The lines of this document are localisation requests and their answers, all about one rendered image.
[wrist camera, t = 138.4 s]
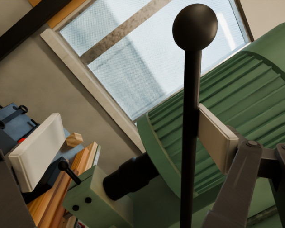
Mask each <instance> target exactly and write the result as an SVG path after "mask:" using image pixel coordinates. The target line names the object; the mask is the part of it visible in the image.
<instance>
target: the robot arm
mask: <svg viewBox="0 0 285 228"><path fill-rule="evenodd" d="M197 137H198V138H199V140H200V141H201V142H202V144H203V146H204V147H205V149H206V150H207V152H208V153H209V155H210V156H211V157H212V159H213V161H214V162H215V164H216V165H217V167H218V168H219V170H220V171H221V172H222V174H223V175H227V176H226V178H225V180H224V183H223V185H222V187H221V190H220V192H219V194H218V196H217V199H216V201H215V203H214V205H213V208H212V210H209V211H208V212H207V214H206V216H205V218H204V221H203V223H202V225H201V227H200V228H246V223H247V218H248V214H249V209H250V205H251V201H252V196H253V192H254V188H255V183H256V179H257V177H262V178H268V180H269V183H270V186H271V190H272V193H273V197H274V200H275V204H276V207H277V210H278V214H279V217H280V220H281V224H282V227H283V228H285V143H279V144H277V145H276V148H275V149H268V148H264V147H263V145H262V144H260V143H259V142H256V141H253V140H247V139H246V138H245V137H244V136H242V135H241V134H240V133H239V132H238V131H237V130H236V129H235V128H233V127H231V126H229V125H224V124H223V123H222V122H221V121H220V120H219V119H218V118H216V117H215V116H214V115H213V114H212V113H211V112H210V111H209V110H208V109H207V108H206V107H205V106H203V105H202V104H201V103H199V113H198V128H197ZM65 139H66V138H65V134H64V130H63V125H62V120H61V116H60V114H59V113H52V114H51V115H50V116H49V117H48V118H47V119H46V120H45V121H44V122H43V123H42V124H41V125H40V126H39V127H38V128H37V129H35V130H34V131H33V132H32V133H31V134H30V135H29V136H28V137H27V138H26V139H25V140H23V141H22V142H20V143H18V144H17V145H16V146H15V147H14V148H13V149H12V150H10V152H8V153H7V154H6V155H5V156H4V154H3V152H2V150H1V149H0V228H38V227H37V226H36V225H35V222H34V220H33V218H32V216H31V214H30V212H29V209H28V207H27V205H26V203H25V201H24V199H23V197H22V195H21V192H20V190H19V188H18V184H19V186H20V189H21V191H22V193H25V192H32V191H33V190H34V188H35V187H36V185H37V184H38V182H39V181H40V179H41V177H42V176H43V174H44V172H45V171H46V170H47V168H48V166H49V165H50V163H51V162H52V160H53V159H54V157H55V155H56V154H57V152H58V151H59V149H60V148H61V146H62V144H63V143H64V142H65Z"/></svg>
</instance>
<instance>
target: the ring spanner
mask: <svg viewBox="0 0 285 228"><path fill-rule="evenodd" d="M22 107H23V108H25V110H23V109H22ZM27 112H28V108H27V107H26V106H24V105H20V106H19V110H17V111H15V112H14V113H12V114H11V115H9V116H8V117H6V118H4V119H3V120H0V124H2V127H0V129H5V127H6V125H5V124H6V123H8V122H9V121H11V120H12V119H14V118H15V117H17V116H18V115H20V114H21V113H27Z"/></svg>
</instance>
